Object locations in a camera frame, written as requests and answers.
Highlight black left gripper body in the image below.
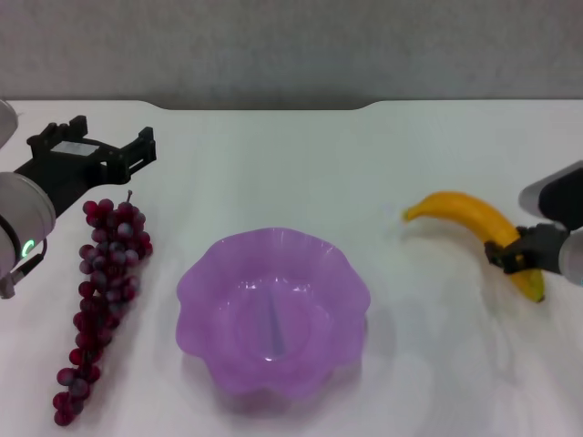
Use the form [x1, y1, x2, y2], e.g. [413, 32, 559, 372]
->
[15, 139, 129, 216]

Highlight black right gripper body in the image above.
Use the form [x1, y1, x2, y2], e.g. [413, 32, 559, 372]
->
[522, 221, 571, 276]

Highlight yellow banana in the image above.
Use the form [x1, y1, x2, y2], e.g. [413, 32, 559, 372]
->
[400, 190, 547, 304]

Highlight dark red grape bunch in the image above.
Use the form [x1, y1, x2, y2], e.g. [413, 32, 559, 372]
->
[52, 189, 155, 428]

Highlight purple translucent wavy bowl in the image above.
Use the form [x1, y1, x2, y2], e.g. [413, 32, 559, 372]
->
[175, 227, 372, 404]

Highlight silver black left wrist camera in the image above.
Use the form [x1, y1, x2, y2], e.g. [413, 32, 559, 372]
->
[0, 98, 20, 149]

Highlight silver cable plug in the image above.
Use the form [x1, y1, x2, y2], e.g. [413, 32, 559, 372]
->
[0, 239, 49, 300]

